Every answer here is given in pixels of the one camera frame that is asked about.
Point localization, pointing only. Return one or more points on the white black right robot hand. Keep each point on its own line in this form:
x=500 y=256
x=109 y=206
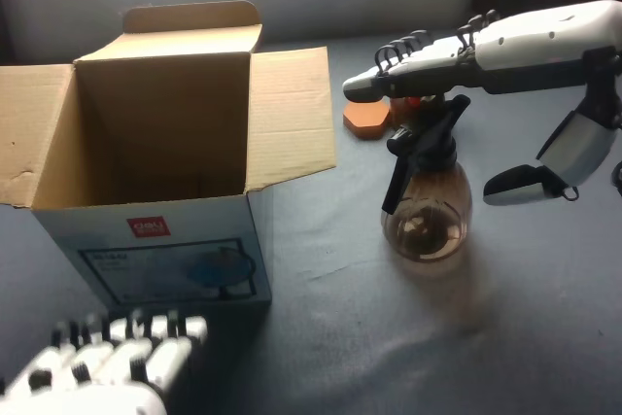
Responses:
x=525 y=41

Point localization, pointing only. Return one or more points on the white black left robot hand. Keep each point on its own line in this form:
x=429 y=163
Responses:
x=97 y=366

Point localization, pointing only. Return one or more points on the amber spray bottle black trigger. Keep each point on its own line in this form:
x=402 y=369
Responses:
x=427 y=220

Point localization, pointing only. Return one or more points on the open cardboard box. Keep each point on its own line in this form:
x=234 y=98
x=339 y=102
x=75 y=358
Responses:
x=160 y=114

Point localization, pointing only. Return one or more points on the brown holder with sticks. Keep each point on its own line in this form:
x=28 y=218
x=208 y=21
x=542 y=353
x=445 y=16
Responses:
x=401 y=111

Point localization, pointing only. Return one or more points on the orange hexagonal block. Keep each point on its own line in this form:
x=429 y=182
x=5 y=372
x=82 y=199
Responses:
x=364 y=118

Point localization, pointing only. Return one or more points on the grey table cloth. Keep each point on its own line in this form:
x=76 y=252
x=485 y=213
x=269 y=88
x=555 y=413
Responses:
x=437 y=337

